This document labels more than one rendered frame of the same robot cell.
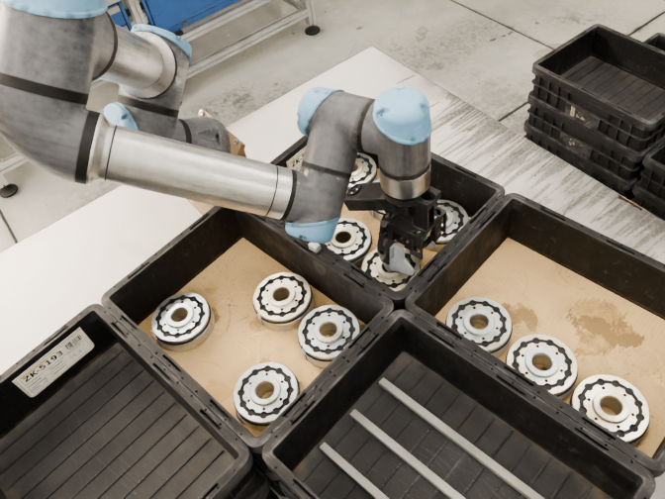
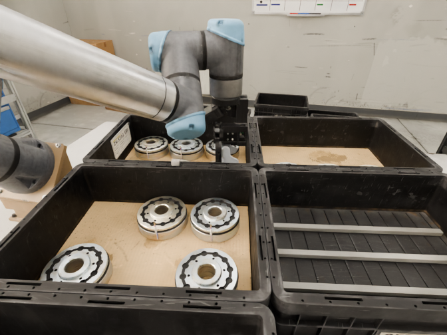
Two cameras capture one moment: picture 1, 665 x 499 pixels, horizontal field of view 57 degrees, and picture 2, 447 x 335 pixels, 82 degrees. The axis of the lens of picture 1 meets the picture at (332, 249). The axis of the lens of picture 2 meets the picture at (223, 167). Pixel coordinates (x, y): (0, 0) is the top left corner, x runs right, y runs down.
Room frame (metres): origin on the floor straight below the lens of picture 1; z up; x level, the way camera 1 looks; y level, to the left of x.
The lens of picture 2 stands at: (0.26, 0.32, 1.23)
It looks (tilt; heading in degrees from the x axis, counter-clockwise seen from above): 33 degrees down; 311
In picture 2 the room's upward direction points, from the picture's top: straight up
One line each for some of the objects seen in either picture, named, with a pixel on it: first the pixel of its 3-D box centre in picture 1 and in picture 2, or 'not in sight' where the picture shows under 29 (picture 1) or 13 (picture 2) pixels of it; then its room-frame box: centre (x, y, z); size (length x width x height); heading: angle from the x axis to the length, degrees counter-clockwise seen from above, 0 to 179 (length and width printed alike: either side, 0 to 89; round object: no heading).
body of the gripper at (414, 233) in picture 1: (411, 213); (228, 119); (0.64, -0.13, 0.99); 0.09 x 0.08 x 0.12; 42
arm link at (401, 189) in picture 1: (406, 172); (225, 86); (0.64, -0.13, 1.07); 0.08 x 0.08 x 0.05
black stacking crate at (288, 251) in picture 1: (249, 322); (151, 236); (0.58, 0.16, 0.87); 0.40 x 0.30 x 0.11; 38
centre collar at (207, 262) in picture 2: (265, 390); (206, 272); (0.45, 0.14, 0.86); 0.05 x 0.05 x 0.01
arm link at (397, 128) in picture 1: (401, 132); (224, 49); (0.64, -0.13, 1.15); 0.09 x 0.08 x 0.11; 52
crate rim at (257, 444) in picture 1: (242, 305); (147, 216); (0.58, 0.16, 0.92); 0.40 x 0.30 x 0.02; 38
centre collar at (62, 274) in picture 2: (179, 315); (74, 266); (0.62, 0.28, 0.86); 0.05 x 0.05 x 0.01
